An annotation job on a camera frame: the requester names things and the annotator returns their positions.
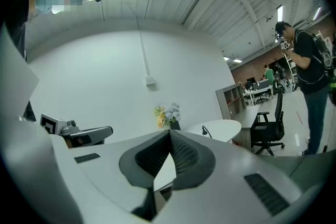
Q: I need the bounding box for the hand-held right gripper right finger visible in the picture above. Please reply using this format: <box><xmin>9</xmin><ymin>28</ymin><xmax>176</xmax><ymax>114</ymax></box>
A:
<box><xmin>170</xmin><ymin>130</ymin><xmax>216</xmax><ymax>190</ymax></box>

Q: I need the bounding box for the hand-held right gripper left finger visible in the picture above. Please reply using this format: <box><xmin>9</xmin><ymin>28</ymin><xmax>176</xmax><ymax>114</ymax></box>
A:
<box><xmin>119</xmin><ymin>130</ymin><xmax>172</xmax><ymax>189</ymax></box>

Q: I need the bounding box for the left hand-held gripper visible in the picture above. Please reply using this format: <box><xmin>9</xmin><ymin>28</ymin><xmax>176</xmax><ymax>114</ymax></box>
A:
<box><xmin>40</xmin><ymin>113</ymin><xmax>114</xmax><ymax>140</ymax></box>

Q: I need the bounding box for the black white adapter plug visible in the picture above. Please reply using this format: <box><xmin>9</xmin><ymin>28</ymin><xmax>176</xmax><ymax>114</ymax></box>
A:
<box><xmin>201</xmin><ymin>125</ymin><xmax>213</xmax><ymax>139</ymax></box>

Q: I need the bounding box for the person's left hand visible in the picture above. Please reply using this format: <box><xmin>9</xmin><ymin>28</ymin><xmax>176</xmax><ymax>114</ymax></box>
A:
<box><xmin>66</xmin><ymin>137</ymin><xmax>91</xmax><ymax>150</ymax></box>

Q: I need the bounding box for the artificial flower bouquet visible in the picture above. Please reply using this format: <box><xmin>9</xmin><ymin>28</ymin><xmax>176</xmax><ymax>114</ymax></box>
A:
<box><xmin>153</xmin><ymin>102</ymin><xmax>182</xmax><ymax>129</ymax></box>

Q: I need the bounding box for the grey open bookshelf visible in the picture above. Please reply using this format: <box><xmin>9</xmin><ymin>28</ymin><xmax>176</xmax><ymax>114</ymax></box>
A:
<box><xmin>215</xmin><ymin>83</ymin><xmax>248</xmax><ymax>121</ymax></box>

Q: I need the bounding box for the grey desk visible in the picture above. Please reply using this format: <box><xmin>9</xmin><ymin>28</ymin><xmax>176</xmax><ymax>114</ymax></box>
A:
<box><xmin>239</xmin><ymin>104</ymin><xmax>262</xmax><ymax>151</ymax></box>

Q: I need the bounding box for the white office desk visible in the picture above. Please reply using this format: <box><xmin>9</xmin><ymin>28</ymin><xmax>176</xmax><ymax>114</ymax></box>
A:
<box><xmin>243</xmin><ymin>85</ymin><xmax>274</xmax><ymax>106</ymax></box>

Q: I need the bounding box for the person's dark shirt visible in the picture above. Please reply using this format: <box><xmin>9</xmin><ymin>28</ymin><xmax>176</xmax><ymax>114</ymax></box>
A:
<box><xmin>3</xmin><ymin>0</ymin><xmax>30</xmax><ymax>62</ymax></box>

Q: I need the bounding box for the white shelf rack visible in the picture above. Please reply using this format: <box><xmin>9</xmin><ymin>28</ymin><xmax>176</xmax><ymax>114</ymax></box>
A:
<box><xmin>285</xmin><ymin>54</ymin><xmax>299</xmax><ymax>80</ymax></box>

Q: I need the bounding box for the white wall conduit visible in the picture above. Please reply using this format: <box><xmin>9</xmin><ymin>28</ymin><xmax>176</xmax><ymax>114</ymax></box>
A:
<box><xmin>138</xmin><ymin>30</ymin><xmax>151</xmax><ymax>78</ymax></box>

